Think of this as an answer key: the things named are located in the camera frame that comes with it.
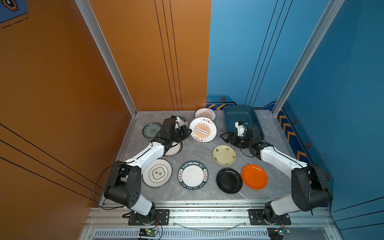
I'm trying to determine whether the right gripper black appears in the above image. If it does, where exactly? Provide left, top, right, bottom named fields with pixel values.
left=219, top=131, right=252, bottom=150

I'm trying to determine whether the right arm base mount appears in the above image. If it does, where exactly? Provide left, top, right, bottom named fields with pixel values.
left=248, top=209, right=292, bottom=226

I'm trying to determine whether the aluminium corner post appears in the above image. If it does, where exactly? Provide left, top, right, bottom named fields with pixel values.
left=272, top=0, right=345, bottom=117
left=75, top=0, right=138, bottom=117

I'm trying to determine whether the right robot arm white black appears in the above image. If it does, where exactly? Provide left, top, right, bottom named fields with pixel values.
left=220, top=122, right=334, bottom=223

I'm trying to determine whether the cream yellow plate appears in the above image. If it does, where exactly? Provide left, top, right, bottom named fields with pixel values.
left=212, top=145, right=237, bottom=166

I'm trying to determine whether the white orange sunburst plate back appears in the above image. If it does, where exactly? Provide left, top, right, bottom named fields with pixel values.
left=194, top=108, right=217, bottom=121

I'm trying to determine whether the right green circuit board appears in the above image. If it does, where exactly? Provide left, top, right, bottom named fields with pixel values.
left=267, top=229, right=287, bottom=240

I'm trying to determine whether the white orange sunburst plate front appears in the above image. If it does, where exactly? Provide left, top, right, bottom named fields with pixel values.
left=189, top=117, right=218, bottom=144

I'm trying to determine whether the teal plastic bin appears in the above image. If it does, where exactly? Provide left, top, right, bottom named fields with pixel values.
left=223, top=105, right=265, bottom=139

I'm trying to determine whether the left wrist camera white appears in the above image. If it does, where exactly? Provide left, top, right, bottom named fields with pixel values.
left=176, top=116, right=185, bottom=129

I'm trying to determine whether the white orange sunburst plate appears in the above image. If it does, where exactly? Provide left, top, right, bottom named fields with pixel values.
left=194, top=108, right=217, bottom=121
left=189, top=117, right=218, bottom=144

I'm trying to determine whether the white plate flower outline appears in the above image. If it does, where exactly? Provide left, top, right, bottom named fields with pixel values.
left=143, top=159, right=173, bottom=188

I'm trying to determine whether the right aluminium corner post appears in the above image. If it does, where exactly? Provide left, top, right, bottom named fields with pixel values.
left=272, top=0, right=345, bottom=117

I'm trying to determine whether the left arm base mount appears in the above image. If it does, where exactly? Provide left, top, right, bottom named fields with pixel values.
left=128, top=209, right=170, bottom=226

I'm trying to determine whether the aluminium frame rail front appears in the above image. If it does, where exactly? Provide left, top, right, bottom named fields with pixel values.
left=85, top=199, right=336, bottom=229

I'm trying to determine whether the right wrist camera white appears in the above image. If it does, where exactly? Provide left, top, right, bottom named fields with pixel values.
left=235, top=121, right=247, bottom=137

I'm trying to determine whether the black plate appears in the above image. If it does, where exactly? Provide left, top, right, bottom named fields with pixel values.
left=216, top=168, right=243, bottom=194

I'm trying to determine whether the white plate dark green rim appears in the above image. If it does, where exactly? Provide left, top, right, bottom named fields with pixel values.
left=171, top=116, right=188, bottom=129

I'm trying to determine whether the green circuit board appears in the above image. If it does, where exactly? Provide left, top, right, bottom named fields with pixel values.
left=267, top=229, right=287, bottom=240
left=139, top=228, right=160, bottom=240

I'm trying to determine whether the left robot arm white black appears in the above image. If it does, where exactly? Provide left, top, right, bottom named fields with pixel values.
left=104, top=117, right=193, bottom=221

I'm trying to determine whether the small green patterned plate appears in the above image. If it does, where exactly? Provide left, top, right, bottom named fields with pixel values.
left=142, top=123, right=162, bottom=139

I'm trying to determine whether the white plate green lettered rim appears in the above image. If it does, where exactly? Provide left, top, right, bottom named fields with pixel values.
left=178, top=161, right=209, bottom=191

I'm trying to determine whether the left green circuit board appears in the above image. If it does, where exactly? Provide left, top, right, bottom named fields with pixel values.
left=139, top=228, right=160, bottom=240

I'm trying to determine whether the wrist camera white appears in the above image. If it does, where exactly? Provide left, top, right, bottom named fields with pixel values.
left=235, top=121, right=247, bottom=137
left=176, top=116, right=185, bottom=129

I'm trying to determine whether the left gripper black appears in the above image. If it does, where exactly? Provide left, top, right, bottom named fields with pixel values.
left=169, top=125, right=192, bottom=144

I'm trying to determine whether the left aluminium corner post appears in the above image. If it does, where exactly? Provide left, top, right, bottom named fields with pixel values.
left=75, top=0, right=138, bottom=117

